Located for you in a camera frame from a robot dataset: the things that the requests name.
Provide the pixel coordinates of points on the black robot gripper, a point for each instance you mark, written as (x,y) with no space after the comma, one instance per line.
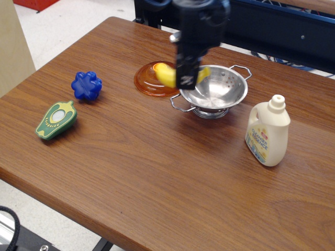
(202,27)

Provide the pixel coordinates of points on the yellow toy banana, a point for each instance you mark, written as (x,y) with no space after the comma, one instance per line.
(167,75)

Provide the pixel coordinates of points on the steel colander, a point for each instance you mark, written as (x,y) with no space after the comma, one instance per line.
(212,98)

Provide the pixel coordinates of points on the orange plastic plate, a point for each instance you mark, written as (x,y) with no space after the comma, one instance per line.
(146,81)

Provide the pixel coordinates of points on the cream detergent bottle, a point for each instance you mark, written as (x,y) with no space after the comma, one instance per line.
(267,131)

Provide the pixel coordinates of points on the blue flower-shaped toy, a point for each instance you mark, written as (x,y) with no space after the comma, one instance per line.
(86,86)

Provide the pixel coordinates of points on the green yellow pepper toy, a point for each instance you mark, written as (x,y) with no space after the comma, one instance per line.
(59,117)

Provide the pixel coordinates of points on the red box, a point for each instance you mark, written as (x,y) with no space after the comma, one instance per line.
(38,5)

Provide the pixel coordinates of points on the wooden cabinet panel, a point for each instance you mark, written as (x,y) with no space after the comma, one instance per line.
(16,60)

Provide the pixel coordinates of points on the black metal frame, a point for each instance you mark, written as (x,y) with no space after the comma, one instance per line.
(275,29)

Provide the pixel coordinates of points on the black base plate with screw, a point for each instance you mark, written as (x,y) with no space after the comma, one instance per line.
(27,239)

